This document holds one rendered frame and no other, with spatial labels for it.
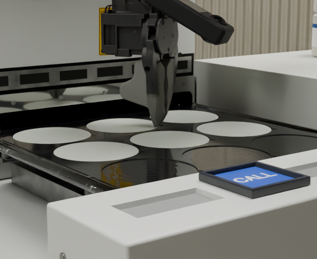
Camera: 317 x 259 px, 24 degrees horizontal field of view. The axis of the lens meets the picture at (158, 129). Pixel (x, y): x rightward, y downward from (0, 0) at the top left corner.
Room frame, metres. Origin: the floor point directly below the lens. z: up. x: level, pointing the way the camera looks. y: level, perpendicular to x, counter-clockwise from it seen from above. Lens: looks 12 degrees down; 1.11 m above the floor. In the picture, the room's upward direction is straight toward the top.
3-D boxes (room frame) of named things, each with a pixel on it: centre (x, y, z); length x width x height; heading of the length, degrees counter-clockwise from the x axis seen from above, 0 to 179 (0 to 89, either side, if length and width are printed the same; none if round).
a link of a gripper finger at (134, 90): (0.98, 0.02, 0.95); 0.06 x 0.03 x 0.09; 68
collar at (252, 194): (0.51, -0.07, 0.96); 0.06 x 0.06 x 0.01; 36
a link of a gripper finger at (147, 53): (0.96, 0.01, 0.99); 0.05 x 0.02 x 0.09; 158
